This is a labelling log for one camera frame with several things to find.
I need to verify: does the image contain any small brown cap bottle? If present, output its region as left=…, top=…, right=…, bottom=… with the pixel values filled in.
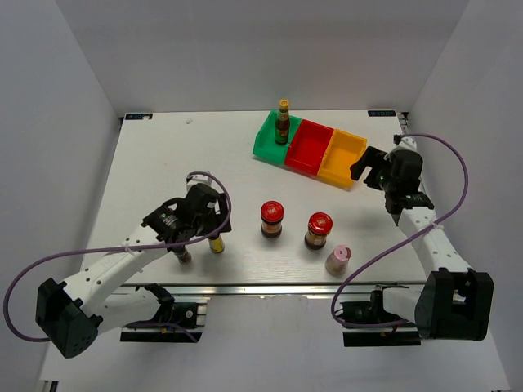
left=208, top=234, right=225, bottom=253

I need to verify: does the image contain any yellow cap sauce bottle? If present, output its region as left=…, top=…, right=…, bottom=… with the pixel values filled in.
left=275, top=99, right=290, bottom=145

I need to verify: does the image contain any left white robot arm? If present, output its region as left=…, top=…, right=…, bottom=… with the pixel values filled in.
left=36, top=183, right=231, bottom=359

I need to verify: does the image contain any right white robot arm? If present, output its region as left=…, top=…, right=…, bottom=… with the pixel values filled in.
left=351, top=147, right=494, bottom=341

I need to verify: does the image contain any yellow plastic bin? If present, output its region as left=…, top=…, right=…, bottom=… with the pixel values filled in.
left=317, top=129, right=367, bottom=190

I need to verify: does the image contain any right table logo sticker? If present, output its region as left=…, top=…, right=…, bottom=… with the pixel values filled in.
left=367, top=109, right=396, bottom=118

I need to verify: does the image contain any table logo sticker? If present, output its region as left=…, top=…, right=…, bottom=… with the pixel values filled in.
left=367, top=109, right=396, bottom=118
left=124, top=113, right=153, bottom=121

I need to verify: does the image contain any black cap spice jar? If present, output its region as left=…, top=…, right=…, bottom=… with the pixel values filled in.
left=172, top=246, right=192, bottom=264

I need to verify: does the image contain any red plastic bin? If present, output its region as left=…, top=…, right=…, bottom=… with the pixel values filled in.
left=284, top=119, right=334, bottom=176

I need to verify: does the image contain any red lid jar right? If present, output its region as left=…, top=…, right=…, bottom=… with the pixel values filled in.
left=304, top=212, right=333, bottom=251

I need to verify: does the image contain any red lid jar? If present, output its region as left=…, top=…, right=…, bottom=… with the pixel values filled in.
left=261, top=200, right=284, bottom=239
left=304, top=212, right=333, bottom=251

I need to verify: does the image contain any red lid jar left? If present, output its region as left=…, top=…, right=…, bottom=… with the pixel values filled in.
left=261, top=200, right=284, bottom=239

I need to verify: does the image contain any green plastic bin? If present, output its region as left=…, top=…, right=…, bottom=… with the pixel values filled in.
left=253, top=110, right=302, bottom=166

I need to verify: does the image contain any pink cap spice bottle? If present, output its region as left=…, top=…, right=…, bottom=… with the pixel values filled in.
left=324, top=245, right=351, bottom=277

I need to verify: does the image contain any left table logo sticker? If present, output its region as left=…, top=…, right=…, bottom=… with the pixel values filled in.
left=124, top=113, right=153, bottom=121

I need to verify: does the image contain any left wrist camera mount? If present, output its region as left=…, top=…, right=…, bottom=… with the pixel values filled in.
left=186, top=172, right=212, bottom=191

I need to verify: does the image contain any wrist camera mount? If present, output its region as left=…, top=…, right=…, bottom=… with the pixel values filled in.
left=391, top=134, right=418, bottom=154
left=186, top=172, right=212, bottom=191

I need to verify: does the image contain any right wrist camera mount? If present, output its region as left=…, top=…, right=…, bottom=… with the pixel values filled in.
left=391, top=134, right=418, bottom=154

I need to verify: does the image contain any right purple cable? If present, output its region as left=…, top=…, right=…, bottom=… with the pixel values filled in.
left=330, top=132, right=470, bottom=330

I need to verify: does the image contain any purple cable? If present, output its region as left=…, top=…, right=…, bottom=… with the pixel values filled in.
left=330, top=132, right=470, bottom=330
left=2, top=171, right=233, bottom=343

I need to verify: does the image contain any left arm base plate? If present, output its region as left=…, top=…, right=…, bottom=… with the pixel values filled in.
left=119, top=296, right=208, bottom=344

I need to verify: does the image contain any aluminium table front rail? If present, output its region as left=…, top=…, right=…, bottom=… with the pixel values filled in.
left=111, top=283, right=423, bottom=296

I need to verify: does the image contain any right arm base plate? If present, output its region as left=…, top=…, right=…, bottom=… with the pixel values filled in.
left=337, top=286, right=421, bottom=348

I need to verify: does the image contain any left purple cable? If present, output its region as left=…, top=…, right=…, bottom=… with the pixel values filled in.
left=2, top=171, right=233, bottom=343

